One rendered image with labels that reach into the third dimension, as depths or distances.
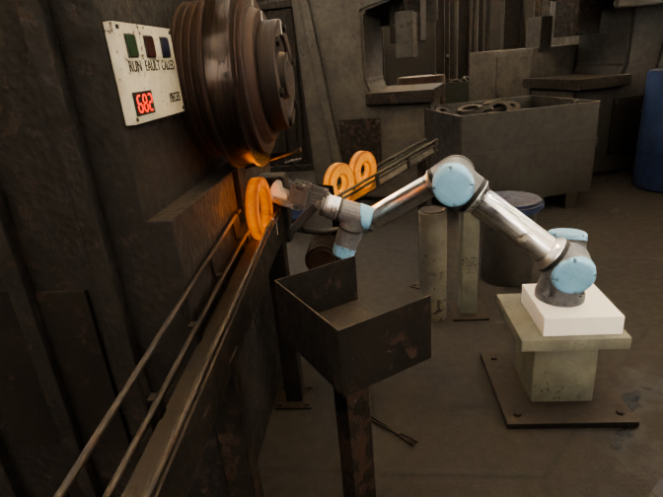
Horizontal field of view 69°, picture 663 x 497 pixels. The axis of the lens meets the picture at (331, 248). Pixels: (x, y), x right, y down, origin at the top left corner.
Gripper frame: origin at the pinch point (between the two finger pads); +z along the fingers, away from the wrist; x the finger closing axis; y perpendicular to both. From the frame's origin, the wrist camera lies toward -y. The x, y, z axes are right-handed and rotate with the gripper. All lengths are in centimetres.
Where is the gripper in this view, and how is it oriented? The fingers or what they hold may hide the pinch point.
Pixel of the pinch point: (263, 194)
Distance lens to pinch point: 157.9
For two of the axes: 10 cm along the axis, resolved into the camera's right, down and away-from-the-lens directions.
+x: -1.1, 3.6, -9.3
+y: 2.5, -8.9, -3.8
